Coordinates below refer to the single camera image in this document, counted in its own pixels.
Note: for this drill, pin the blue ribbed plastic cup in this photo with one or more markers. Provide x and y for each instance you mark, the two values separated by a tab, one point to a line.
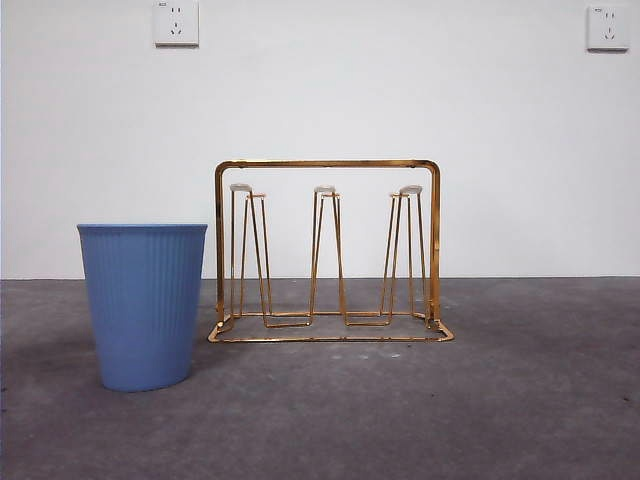
142	310

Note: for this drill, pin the white wall power socket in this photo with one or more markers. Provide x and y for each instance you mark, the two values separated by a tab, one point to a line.
607	42
175	37

